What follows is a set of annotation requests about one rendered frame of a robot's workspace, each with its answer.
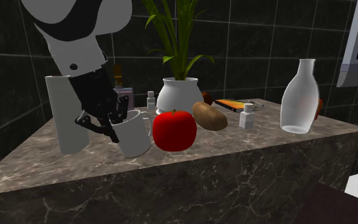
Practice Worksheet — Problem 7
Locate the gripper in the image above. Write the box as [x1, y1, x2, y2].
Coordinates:
[68, 67, 130, 144]

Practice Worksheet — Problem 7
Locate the white mug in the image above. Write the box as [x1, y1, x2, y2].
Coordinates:
[110, 109, 153, 158]

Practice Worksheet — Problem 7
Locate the pale pink box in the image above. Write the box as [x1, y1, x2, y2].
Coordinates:
[113, 87, 135, 111]

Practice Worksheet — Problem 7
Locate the amber bottle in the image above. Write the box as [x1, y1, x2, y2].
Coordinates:
[113, 64, 124, 90]

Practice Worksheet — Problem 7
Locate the small white shaker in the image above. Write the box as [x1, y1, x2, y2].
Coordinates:
[238, 102, 256, 130]
[146, 90, 157, 111]

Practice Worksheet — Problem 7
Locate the red apple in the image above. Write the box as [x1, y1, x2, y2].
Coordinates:
[152, 109, 198, 153]

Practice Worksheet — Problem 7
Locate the green plant in white pot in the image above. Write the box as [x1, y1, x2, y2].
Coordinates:
[141, 0, 216, 116]

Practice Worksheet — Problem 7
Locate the dark red round fruit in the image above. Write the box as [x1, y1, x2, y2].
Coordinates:
[200, 91, 214, 106]

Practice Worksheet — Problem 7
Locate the brown potato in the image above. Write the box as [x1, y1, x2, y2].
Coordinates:
[191, 101, 229, 132]

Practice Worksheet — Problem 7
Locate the orange and black book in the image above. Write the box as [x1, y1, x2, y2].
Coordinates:
[214, 98, 258, 113]

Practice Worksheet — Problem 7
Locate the grey pen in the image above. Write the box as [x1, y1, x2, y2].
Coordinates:
[247, 99, 265, 108]

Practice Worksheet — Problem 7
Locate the white glass bottle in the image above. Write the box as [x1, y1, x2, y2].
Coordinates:
[280, 58, 320, 135]

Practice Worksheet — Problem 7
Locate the orange rounded object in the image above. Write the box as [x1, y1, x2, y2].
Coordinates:
[313, 99, 324, 122]

